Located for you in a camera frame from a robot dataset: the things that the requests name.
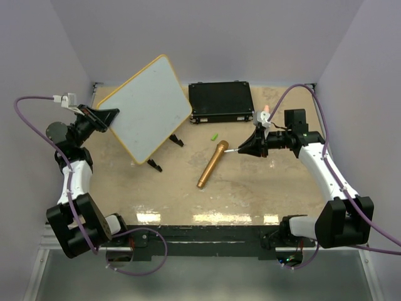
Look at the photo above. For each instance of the white green whiteboard marker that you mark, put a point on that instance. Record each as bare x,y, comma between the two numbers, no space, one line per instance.
232,151

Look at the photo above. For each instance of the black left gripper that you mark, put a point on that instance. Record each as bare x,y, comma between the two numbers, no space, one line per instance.
99,119

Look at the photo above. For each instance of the yellow framed whiteboard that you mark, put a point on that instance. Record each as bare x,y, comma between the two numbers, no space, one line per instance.
152,107

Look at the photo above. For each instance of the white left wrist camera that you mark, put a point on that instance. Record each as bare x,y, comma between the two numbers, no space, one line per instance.
69,101

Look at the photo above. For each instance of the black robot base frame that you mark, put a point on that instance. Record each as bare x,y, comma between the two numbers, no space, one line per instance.
258,242

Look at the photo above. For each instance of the metal wire easel stand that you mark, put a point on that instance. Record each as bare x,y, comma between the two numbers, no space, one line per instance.
168,147

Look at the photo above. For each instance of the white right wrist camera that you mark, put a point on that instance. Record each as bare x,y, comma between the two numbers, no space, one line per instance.
262,118

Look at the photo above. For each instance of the gold microphone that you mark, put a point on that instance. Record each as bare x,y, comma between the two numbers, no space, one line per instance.
221,147

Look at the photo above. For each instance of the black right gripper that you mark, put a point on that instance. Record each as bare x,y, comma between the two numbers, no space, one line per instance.
254,145

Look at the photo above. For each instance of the black hard case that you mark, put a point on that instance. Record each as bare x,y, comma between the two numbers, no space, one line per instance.
217,102

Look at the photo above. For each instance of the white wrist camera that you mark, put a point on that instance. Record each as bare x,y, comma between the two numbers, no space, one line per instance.
69,101
262,118

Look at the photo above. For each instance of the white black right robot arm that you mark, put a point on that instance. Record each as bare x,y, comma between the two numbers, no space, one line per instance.
344,219

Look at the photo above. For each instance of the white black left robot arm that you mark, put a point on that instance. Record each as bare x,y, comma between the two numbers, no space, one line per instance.
76,220

